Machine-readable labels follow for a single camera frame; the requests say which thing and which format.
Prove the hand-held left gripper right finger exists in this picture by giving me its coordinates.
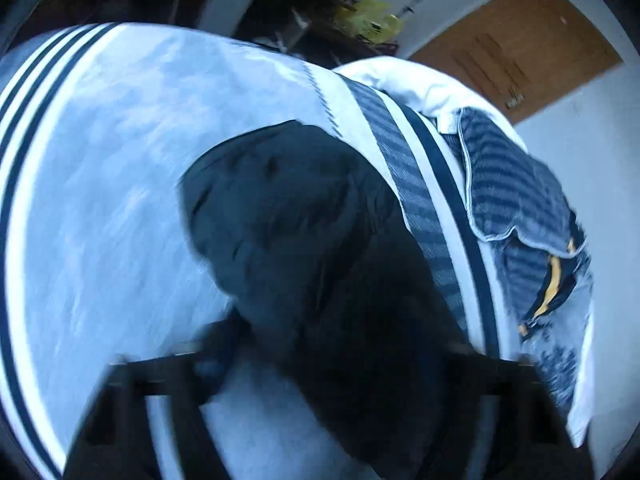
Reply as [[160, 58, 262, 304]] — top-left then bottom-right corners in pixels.
[[435, 342, 598, 480]]

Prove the white plastic jug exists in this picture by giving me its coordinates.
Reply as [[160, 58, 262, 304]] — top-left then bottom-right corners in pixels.
[[200, 0, 258, 38]]

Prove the printed blue white quilt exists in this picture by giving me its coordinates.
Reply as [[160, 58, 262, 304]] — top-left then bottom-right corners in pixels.
[[332, 56, 598, 448]]

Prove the striped blue white bed sheet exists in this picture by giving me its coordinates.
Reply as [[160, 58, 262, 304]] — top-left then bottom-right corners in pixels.
[[0, 22, 501, 480]]

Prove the dark wooden table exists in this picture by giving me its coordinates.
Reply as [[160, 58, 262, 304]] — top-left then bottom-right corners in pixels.
[[165, 0, 401, 68]]

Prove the brown wooden door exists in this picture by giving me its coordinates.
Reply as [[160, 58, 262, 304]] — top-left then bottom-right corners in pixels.
[[407, 0, 626, 123]]

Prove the yellow-green plastic bag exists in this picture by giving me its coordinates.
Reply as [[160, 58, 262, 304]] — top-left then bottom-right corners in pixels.
[[334, 0, 403, 43]]

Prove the dark navy garment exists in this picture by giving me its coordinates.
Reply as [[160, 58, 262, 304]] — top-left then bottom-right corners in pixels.
[[177, 120, 481, 480]]

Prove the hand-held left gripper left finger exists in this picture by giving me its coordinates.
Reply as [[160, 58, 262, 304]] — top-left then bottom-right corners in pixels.
[[62, 317, 251, 480]]

